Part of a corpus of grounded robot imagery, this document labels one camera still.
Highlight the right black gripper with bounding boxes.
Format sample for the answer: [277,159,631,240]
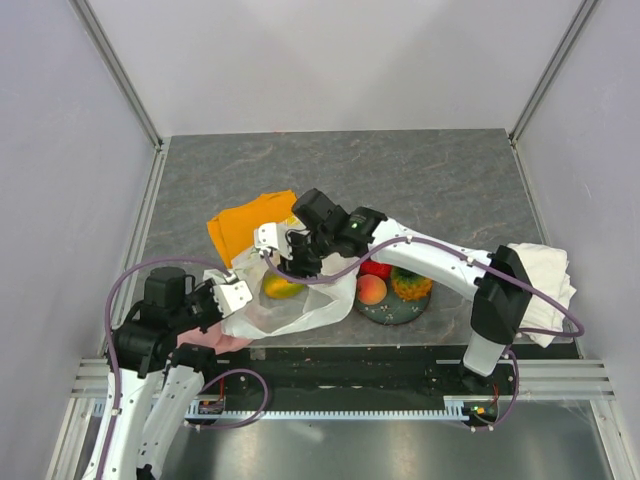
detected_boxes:
[278,228,334,283]

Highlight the fake red bell pepper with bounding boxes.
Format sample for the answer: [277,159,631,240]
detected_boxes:
[359,260,392,280]

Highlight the white plastic bag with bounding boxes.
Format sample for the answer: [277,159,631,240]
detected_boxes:
[221,249,357,340]

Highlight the fake peach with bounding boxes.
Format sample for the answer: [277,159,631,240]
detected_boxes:
[356,274,387,305]

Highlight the fake yellow green mango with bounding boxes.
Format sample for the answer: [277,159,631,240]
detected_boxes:
[262,274,306,300]

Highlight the fake fruit green leaves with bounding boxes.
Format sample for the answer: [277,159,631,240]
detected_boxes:
[390,266,433,302]

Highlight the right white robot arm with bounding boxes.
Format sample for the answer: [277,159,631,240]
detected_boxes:
[274,189,532,394]

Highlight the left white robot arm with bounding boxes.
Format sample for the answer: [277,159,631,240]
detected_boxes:
[83,267,223,479]

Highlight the pink cap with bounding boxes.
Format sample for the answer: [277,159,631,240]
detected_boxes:
[177,323,253,355]

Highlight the orange cloth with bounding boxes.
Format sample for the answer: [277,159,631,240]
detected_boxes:
[206,190,297,267]

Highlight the blue ceramic plate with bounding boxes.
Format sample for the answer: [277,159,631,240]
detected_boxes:
[353,280,431,326]

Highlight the white folded towel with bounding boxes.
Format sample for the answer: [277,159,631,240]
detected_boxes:
[507,242,577,349]

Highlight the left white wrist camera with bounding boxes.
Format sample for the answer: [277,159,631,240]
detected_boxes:
[211,270,253,318]

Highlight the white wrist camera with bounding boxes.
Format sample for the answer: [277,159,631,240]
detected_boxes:
[211,270,253,318]
[253,222,292,259]

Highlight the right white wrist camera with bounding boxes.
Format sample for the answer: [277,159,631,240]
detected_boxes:
[253,222,292,259]

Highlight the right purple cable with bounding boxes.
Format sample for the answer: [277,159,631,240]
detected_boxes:
[262,237,585,431]

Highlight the purple cable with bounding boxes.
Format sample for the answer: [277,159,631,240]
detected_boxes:
[262,237,585,431]
[94,257,274,480]

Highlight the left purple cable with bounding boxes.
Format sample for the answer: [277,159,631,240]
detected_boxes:
[94,257,274,480]

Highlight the slotted cable duct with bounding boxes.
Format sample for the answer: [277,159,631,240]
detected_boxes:
[185,400,469,422]

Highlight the right aluminium frame post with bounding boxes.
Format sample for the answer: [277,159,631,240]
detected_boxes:
[508,0,600,147]

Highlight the aluminium frame post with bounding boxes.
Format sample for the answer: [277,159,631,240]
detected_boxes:
[69,0,164,151]
[508,0,600,147]

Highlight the left aluminium frame post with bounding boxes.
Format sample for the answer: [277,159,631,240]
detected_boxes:
[69,0,164,151]

